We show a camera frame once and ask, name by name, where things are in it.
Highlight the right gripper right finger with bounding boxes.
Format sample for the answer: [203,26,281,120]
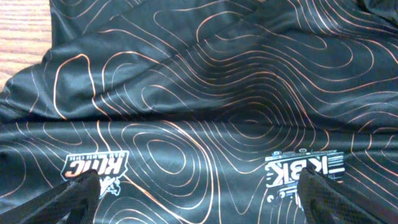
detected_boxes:
[297,167,397,224]

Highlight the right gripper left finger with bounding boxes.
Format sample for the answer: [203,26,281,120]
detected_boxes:
[1,169,101,224]

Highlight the black orange-patterned jersey shirt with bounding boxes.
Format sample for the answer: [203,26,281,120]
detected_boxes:
[1,0,397,223]

